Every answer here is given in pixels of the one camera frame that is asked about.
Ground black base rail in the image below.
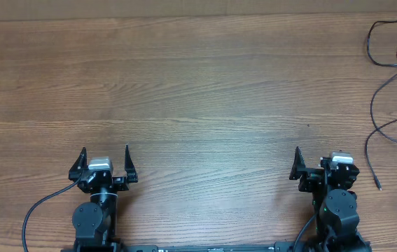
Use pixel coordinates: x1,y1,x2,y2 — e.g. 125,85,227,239
61,241,294,252

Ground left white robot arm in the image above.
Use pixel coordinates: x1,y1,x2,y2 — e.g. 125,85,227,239
68,147,138,252

